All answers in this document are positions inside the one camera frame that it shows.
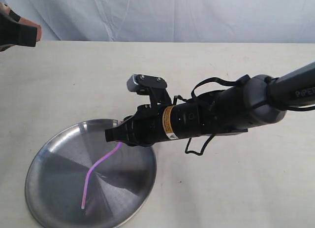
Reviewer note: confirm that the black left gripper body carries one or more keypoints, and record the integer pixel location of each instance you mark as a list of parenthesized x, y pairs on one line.
[(13, 33)]

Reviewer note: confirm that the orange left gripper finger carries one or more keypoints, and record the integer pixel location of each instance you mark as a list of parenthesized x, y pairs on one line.
[(4, 8)]

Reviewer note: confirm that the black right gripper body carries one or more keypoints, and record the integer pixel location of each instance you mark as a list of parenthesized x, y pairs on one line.
[(144, 128)]

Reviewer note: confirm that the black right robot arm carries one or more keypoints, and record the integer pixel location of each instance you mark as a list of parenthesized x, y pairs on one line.
[(246, 103)]

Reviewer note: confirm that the round metal plate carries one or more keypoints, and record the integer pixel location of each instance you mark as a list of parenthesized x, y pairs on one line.
[(79, 180)]

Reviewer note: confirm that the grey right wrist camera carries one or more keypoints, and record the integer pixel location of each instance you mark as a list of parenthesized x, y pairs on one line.
[(151, 86)]

